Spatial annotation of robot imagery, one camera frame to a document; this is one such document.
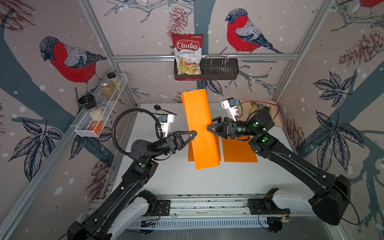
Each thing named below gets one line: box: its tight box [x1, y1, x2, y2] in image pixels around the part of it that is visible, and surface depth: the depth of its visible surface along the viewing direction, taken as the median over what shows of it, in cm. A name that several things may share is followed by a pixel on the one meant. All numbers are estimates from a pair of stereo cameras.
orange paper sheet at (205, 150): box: [181, 89, 221, 170], surface depth 55 cm
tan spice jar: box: [107, 72, 121, 92], surface depth 83 cm
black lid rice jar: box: [78, 94, 106, 123], surface depth 67 cm
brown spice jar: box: [101, 81, 117, 101], surface depth 78 cm
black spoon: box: [154, 104, 178, 116], surface depth 120 cm
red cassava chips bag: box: [171, 33, 204, 81], surface depth 85 cm
